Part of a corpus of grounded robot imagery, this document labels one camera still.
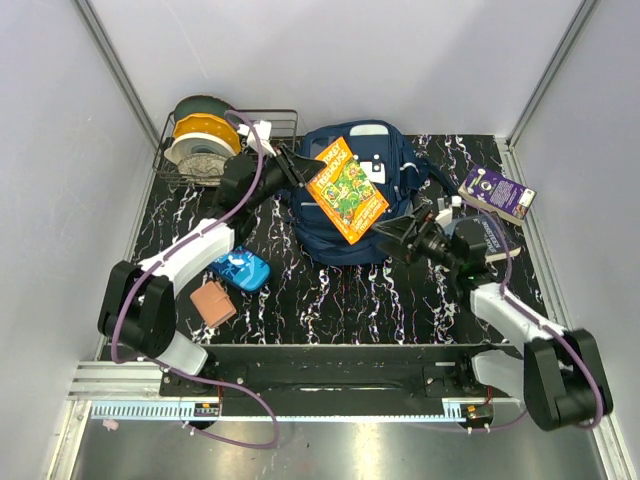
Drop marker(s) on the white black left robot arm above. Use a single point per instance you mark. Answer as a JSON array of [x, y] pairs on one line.
[[138, 310]]

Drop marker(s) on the dark wire dish rack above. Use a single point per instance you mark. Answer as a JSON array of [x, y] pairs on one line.
[[284, 129]]

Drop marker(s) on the dark blue paperback book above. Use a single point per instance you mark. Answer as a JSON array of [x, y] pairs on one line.
[[499, 243]]

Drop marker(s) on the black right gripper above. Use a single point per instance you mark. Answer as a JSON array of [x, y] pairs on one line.
[[400, 228]]

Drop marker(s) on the navy blue student backpack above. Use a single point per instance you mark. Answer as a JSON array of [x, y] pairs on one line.
[[372, 175]]

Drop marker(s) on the small pink eraser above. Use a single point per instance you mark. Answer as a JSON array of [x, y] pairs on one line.
[[110, 424]]

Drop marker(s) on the orange treehouse book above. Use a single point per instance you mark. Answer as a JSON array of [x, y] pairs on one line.
[[344, 192]]

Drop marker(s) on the yellow plate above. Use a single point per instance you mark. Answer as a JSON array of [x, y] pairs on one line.
[[208, 124]]

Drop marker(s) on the purple paperback book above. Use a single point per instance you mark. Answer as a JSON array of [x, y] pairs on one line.
[[491, 191]]

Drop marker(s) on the blue patterned pencil case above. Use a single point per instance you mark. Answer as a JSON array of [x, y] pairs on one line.
[[242, 269]]

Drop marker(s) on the dark green plate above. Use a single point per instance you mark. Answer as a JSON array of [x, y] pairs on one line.
[[205, 104]]

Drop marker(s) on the speckled grey plate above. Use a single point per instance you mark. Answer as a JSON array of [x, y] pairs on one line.
[[204, 169]]

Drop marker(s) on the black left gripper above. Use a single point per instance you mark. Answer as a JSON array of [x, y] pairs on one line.
[[295, 169]]

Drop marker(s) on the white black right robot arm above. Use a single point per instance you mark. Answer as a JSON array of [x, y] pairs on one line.
[[558, 373]]

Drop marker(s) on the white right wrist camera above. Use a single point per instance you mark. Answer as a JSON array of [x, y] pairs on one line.
[[447, 209]]

